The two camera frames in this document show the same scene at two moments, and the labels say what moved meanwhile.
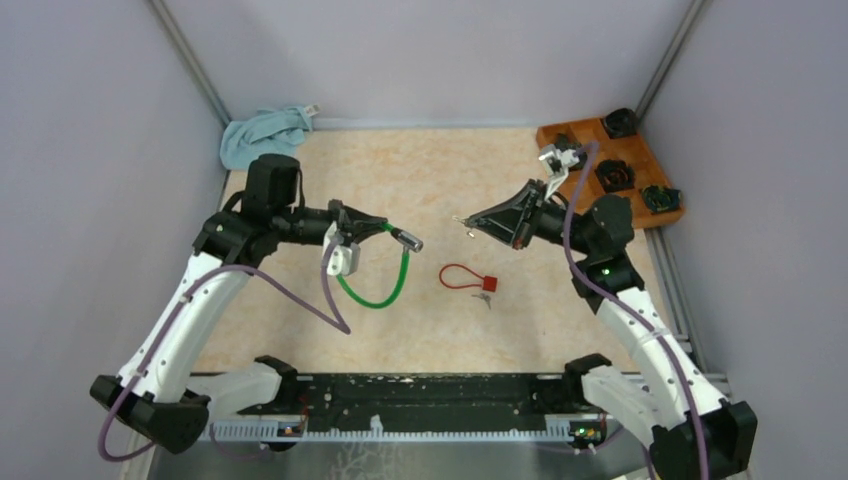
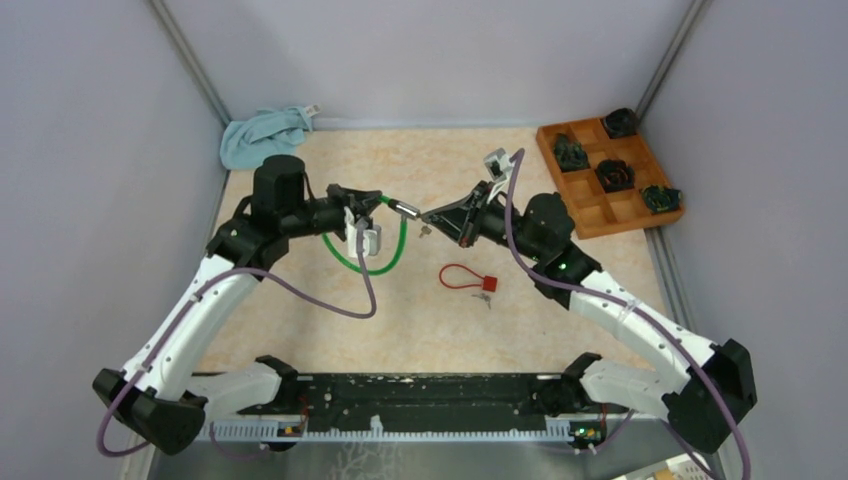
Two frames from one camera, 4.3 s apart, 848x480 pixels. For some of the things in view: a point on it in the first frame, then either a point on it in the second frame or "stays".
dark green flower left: x=565 y=142 stays
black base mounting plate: x=435 y=395 stays
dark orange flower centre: x=615 y=175 stays
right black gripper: x=518 y=214 → x=463 y=213
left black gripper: x=356 y=224 → x=360 y=203
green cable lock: x=410 y=244 → x=405 y=212
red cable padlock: x=490 y=282 stays
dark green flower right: x=657 y=199 stays
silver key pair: x=484 y=297 stays
